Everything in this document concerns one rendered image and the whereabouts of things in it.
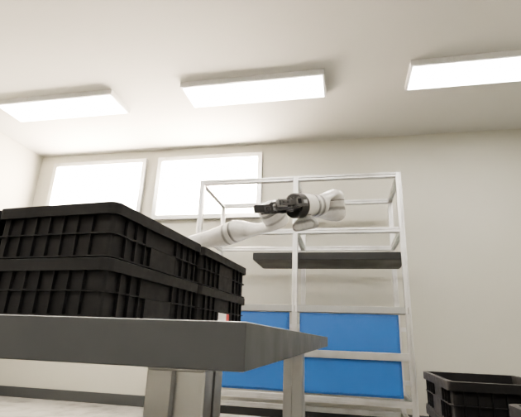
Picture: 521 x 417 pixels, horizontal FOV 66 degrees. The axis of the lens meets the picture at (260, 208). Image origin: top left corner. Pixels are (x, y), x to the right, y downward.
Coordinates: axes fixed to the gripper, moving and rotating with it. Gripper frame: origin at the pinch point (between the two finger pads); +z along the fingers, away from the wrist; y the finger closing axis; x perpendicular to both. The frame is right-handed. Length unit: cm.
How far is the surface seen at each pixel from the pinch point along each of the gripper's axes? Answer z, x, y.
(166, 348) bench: 60, 21, 45
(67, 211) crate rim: 50, 0, -6
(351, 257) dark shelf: -189, 23, -104
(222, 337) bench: 56, 20, 49
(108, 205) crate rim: 45.1, 0.0, 2.3
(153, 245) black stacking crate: 32.4, 7.8, -5.2
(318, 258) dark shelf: -174, 20, -125
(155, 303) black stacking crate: 32.9, 20.7, -5.8
